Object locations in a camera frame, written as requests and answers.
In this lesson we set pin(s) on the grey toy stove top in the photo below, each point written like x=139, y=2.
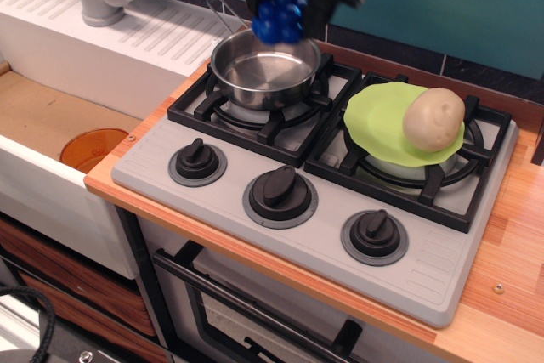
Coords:
x=326, y=185

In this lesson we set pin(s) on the black left stove knob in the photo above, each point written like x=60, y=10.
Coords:
x=197, y=164

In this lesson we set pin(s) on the black burner grate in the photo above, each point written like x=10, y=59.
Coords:
x=449, y=193
x=285, y=135

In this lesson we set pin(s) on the stainless steel pot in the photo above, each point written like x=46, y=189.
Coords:
x=264, y=77

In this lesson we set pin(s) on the black right stove knob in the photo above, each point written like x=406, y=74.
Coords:
x=374, y=238

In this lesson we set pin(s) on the light green plastic plate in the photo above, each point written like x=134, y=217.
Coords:
x=374, y=121

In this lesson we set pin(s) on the black right burner grate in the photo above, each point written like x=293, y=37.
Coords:
x=449, y=193

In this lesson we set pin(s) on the black stove knob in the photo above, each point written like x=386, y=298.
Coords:
x=280, y=199
x=197, y=164
x=374, y=238

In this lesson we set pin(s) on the black left burner grate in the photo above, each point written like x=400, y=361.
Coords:
x=285, y=135

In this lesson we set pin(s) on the black middle stove knob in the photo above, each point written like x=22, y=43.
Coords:
x=280, y=199

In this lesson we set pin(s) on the beige toy potato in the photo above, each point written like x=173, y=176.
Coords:
x=433, y=120

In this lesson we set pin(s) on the white oven door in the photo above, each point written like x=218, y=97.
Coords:
x=227, y=336

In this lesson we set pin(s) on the white toy sink unit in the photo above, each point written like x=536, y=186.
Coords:
x=60, y=78

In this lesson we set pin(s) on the blue toy blueberry cluster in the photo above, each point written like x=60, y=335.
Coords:
x=279, y=21

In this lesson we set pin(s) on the orange translucent plastic bowl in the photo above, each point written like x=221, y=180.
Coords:
x=88, y=149

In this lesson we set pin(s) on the black oven door handle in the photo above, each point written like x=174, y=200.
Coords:
x=181, y=266

